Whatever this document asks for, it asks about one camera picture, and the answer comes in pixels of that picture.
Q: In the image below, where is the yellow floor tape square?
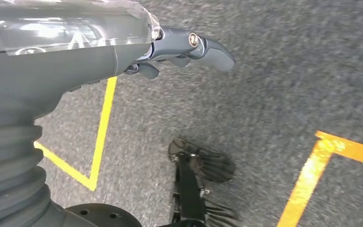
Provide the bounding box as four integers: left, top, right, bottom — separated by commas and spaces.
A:
34, 77, 118, 192

